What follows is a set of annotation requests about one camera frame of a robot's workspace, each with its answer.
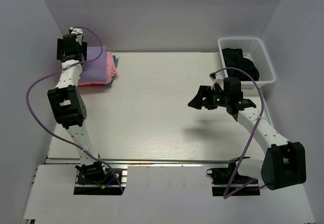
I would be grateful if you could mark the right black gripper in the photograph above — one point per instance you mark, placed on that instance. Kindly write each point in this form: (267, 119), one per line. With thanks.
(207, 100)

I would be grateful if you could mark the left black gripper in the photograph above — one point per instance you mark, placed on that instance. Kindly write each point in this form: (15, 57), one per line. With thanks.
(59, 48)

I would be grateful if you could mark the purple t shirt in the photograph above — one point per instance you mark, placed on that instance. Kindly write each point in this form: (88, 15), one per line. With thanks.
(96, 71)

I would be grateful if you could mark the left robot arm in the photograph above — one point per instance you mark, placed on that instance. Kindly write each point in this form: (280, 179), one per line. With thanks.
(66, 103)

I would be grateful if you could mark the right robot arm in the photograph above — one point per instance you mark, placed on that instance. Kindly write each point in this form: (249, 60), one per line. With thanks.
(284, 162)

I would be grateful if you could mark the red folded t shirt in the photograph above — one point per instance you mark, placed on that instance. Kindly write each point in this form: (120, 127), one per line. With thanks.
(91, 85)

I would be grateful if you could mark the blue folded t shirt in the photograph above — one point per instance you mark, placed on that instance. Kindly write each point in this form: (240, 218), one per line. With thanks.
(112, 69)

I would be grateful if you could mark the black t shirt in basket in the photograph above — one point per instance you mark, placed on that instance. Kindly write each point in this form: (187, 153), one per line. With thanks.
(234, 58)

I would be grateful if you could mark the white plastic basket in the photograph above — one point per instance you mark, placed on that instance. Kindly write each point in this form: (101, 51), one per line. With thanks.
(254, 50)

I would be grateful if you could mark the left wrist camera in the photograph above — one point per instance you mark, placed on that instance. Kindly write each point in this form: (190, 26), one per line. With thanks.
(78, 32)

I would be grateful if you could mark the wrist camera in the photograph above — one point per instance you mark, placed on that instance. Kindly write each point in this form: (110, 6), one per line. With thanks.
(78, 32)
(217, 81)

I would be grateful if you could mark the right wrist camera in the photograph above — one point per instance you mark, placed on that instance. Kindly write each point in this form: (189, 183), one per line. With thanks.
(217, 81)

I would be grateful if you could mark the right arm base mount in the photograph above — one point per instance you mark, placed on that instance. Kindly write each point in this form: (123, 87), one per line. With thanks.
(220, 177)

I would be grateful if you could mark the aluminium rail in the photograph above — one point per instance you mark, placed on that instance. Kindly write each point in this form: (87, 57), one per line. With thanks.
(137, 161)

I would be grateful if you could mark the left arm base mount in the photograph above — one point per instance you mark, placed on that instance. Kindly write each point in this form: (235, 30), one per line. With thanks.
(98, 180)

